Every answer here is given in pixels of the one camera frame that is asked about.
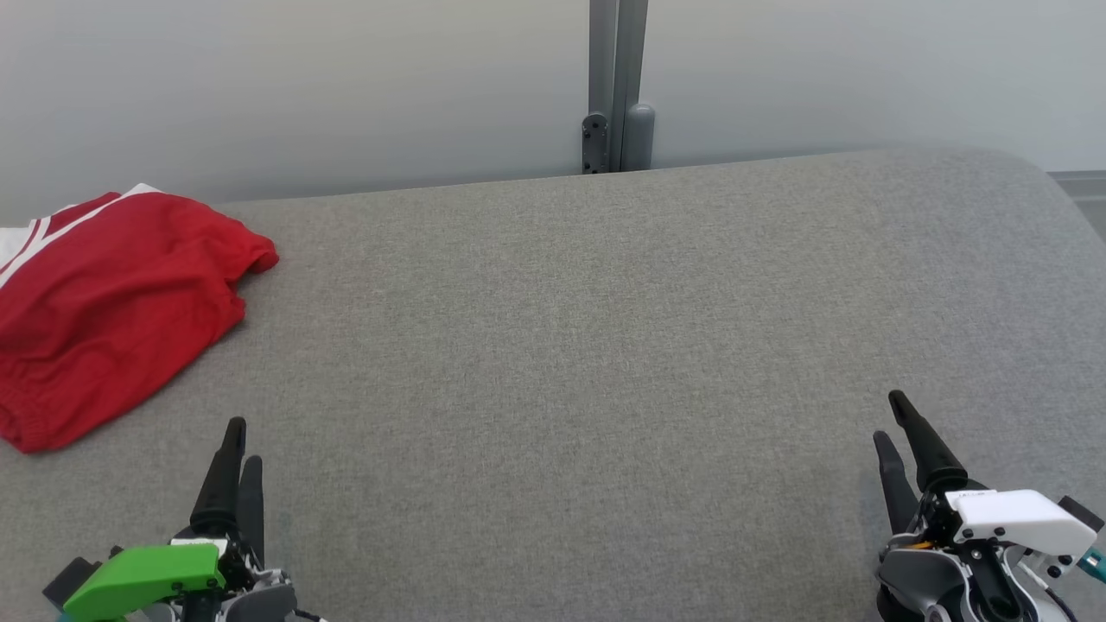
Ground grey metal partition post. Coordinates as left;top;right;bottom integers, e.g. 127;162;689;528
581;0;656;175

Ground grey fabric sofa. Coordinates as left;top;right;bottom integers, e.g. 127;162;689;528
0;147;1106;622

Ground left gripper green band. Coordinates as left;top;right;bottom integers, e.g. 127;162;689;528
62;417;300;622

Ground red shorts with white stripe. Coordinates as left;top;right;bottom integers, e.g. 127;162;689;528
0;190;280;455

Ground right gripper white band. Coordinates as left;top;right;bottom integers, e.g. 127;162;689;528
873;390;1099;622

